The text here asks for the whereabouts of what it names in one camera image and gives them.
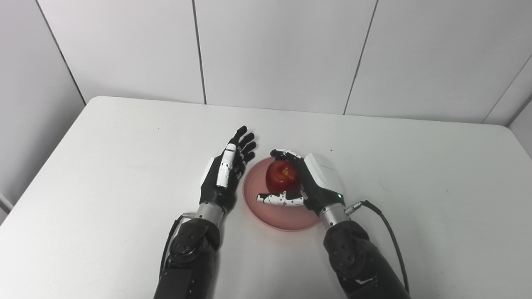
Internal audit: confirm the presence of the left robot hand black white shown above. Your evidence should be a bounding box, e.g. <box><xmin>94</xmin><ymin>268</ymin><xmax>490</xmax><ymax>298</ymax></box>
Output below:
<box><xmin>199</xmin><ymin>126</ymin><xmax>257</xmax><ymax>214</ymax></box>

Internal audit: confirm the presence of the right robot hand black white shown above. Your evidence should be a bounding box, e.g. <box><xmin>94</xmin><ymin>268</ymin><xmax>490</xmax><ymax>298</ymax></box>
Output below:
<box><xmin>257</xmin><ymin>148</ymin><xmax>346</xmax><ymax>218</ymax></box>

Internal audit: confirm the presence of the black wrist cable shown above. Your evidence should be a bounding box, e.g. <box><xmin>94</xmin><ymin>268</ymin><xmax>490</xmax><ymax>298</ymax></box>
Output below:
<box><xmin>159</xmin><ymin>213</ymin><xmax>196</xmax><ymax>283</ymax></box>
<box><xmin>344</xmin><ymin>200</ymin><xmax>411</xmax><ymax>295</ymax></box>

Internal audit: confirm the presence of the pink round plate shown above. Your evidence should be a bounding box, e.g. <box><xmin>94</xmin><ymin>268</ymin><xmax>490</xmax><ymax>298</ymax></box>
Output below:
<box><xmin>243</xmin><ymin>157</ymin><xmax>323</xmax><ymax>232</ymax></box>

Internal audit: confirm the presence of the red apple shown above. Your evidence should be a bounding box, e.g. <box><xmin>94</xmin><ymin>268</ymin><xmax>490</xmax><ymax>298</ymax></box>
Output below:
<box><xmin>266</xmin><ymin>160</ymin><xmax>300</xmax><ymax>194</ymax></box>

